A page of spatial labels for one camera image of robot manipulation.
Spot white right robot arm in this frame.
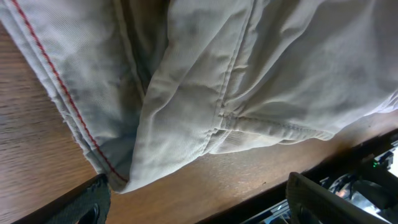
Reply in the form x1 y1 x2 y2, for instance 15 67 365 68
227 136 397 223

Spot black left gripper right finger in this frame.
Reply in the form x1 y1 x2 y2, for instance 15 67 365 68
286 172 385 224

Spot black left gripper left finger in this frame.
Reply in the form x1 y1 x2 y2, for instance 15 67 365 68
13 174 111 224

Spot beige shorts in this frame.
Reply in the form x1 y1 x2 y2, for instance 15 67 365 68
1 0 397 193

